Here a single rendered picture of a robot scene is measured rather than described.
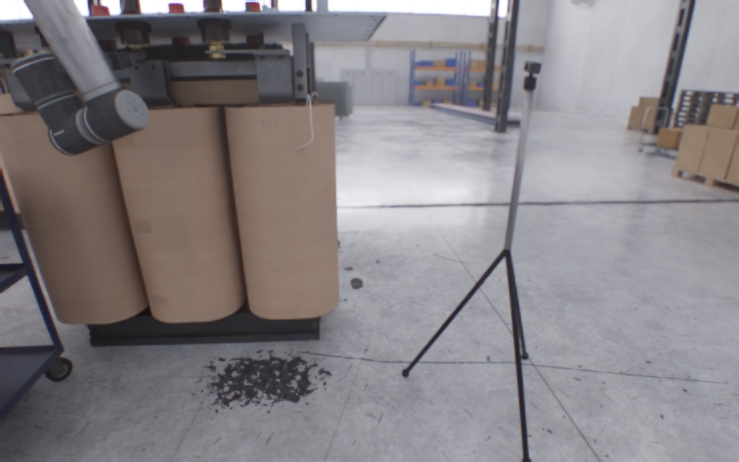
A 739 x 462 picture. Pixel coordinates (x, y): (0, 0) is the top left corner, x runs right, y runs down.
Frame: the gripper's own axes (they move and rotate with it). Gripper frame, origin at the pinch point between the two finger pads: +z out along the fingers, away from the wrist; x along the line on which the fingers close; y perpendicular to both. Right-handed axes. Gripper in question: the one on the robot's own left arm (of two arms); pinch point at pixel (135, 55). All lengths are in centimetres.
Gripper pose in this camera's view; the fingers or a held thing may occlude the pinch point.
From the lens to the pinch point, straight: 154.8
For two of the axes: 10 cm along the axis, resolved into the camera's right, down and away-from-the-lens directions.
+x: -9.7, -1.0, 2.4
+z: 2.5, -5.4, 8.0
